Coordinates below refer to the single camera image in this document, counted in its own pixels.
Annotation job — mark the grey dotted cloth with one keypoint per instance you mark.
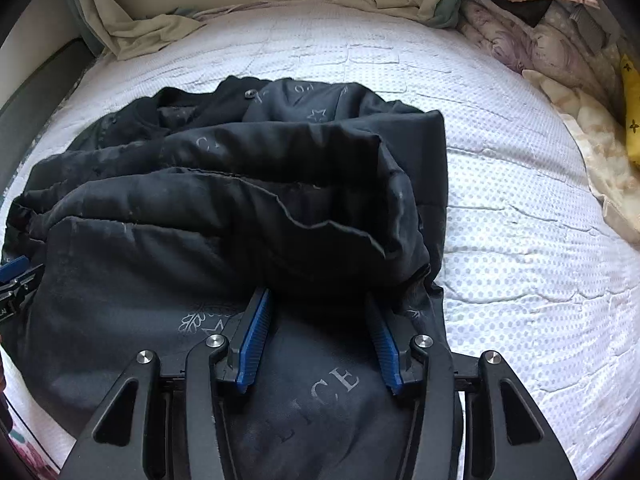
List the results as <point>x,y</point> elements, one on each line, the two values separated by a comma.
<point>555,35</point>

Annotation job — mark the blue-grey curtain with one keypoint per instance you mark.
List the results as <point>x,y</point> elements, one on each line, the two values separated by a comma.
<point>447,12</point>
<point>87,30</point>

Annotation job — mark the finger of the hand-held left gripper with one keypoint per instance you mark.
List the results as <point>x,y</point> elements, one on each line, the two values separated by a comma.
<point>12,270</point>

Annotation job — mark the white quilted mattress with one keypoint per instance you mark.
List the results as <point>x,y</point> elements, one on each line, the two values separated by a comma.
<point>500,210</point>

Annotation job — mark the grey bed frame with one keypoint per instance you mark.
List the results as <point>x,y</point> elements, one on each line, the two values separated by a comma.
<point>30,90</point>

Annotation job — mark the colourful floral blanket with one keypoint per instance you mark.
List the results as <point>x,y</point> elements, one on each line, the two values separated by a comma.
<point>25,450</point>

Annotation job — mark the black button jacket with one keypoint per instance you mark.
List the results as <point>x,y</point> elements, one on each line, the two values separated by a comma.
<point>200,185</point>

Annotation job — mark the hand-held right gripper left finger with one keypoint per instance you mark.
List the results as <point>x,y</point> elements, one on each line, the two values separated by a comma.
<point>252,340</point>

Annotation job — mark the cream cloth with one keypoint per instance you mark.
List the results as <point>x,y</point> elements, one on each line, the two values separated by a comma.
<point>595,150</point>

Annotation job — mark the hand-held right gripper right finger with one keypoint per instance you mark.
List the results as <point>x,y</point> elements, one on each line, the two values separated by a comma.
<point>387,355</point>

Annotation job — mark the black cloth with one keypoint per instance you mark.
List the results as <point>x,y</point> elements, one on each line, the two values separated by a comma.
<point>520,7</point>

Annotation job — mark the yellow printed pillow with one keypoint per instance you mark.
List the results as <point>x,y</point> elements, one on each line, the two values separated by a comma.
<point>631,110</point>

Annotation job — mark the lilac floral quilt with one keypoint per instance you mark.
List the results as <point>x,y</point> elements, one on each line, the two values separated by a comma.
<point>500,40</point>

